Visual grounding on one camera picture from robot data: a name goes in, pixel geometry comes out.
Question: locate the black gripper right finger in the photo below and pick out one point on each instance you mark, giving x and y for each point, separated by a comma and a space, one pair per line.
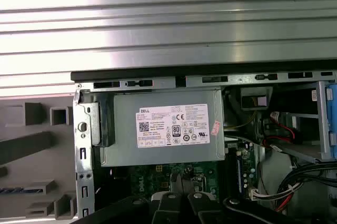
205, 210

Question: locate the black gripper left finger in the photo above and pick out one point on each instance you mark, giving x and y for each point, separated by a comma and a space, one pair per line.
168, 208

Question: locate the RAM stick with black chips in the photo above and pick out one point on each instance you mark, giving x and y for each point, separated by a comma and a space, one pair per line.
15, 190

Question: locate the green motherboard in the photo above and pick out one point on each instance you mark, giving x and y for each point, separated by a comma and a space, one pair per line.
147, 179

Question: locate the grey power supply unit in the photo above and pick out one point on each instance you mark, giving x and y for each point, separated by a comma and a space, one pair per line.
126, 153

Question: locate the black PC case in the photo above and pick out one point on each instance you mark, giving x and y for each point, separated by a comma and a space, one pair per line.
158, 71

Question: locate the grey parts rack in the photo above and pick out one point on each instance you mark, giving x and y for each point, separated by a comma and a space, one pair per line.
39, 160

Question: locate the silver drive cage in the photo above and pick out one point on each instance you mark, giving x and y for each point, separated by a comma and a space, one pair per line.
321, 108

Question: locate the blue drive latch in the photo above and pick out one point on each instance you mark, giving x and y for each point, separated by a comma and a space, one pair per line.
332, 118

